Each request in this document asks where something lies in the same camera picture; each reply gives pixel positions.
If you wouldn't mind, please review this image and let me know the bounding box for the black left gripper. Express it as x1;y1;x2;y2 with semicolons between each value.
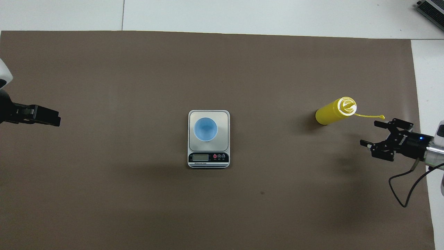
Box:
0;90;61;126

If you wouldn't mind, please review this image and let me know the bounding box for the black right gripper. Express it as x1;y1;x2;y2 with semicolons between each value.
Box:
360;118;433;162

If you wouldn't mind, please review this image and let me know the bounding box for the yellow squeeze bottle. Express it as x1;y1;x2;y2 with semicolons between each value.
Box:
315;97;385;125

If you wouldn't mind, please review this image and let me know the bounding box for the light blue plastic cup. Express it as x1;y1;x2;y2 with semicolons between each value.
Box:
194;117;218;142

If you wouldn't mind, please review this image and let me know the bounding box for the silver digital kitchen scale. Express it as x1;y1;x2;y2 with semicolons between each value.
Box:
188;110;231;169

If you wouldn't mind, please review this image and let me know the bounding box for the grey finned metal device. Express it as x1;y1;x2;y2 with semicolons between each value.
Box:
416;0;444;32

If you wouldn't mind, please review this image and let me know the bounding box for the brown table mat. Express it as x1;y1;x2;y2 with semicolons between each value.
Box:
0;31;436;250

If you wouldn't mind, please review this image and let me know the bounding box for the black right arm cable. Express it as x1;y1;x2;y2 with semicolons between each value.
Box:
388;158;444;208

